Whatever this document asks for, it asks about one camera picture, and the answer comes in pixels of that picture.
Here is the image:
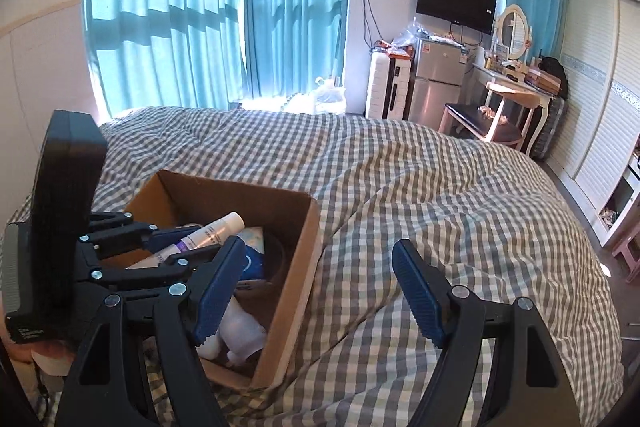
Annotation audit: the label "white louvred wardrobe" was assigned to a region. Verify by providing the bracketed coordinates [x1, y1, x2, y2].
[545, 0, 640, 248]

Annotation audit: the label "oval white vanity mirror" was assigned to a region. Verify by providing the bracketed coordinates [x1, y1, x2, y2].
[495, 4, 533, 62]

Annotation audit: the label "grey striped suitcase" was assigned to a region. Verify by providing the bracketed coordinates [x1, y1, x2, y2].
[532, 97, 568, 160]

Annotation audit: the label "orange snack packets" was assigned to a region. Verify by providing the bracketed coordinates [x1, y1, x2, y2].
[375, 39, 416, 58]

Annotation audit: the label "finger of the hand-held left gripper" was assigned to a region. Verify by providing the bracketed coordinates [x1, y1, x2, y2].
[79, 212, 191, 261]
[86, 243, 224, 297]

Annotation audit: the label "black bag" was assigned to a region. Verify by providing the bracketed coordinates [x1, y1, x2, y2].
[540, 56, 570, 100]

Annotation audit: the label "clear plastic bag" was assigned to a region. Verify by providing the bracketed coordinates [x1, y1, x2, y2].
[392, 18, 431, 48]

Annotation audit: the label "silver refrigerator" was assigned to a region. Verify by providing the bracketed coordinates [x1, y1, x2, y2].
[407, 38, 473, 128]

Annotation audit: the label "clear plastic water jug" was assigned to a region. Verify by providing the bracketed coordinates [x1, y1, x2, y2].
[314, 76, 347, 115]

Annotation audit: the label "pink stool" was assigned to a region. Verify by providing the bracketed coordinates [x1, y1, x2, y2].
[612, 227, 640, 283]

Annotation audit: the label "blue tissue pack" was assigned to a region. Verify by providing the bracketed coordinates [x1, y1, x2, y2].
[235, 226, 266, 283]

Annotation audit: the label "white plastic bottle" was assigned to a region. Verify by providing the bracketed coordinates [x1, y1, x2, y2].
[195, 297, 268, 365]

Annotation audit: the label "white dressing table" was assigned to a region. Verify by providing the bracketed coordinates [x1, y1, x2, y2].
[472, 62, 556, 158]

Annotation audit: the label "grey checked blanket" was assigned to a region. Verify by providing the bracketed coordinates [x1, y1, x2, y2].
[10, 106, 626, 427]

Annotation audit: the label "blue wall cable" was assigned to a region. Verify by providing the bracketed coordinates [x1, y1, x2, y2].
[362, 0, 379, 52]

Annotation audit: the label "white and purple tube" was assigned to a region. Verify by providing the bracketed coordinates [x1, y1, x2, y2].
[125, 213, 246, 270]

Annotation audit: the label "white suitcase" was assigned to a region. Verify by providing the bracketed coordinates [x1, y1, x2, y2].
[365, 52, 413, 120]

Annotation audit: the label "white chair with black seat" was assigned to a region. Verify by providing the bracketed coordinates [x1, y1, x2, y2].
[439, 82, 543, 148]

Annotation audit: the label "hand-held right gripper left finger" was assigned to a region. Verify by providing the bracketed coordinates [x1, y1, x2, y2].
[54, 235, 247, 427]

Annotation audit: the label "cardboard box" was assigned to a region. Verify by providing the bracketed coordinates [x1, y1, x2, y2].
[122, 170, 321, 390]

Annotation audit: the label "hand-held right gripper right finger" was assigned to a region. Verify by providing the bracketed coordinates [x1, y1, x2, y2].
[391, 238, 583, 427]

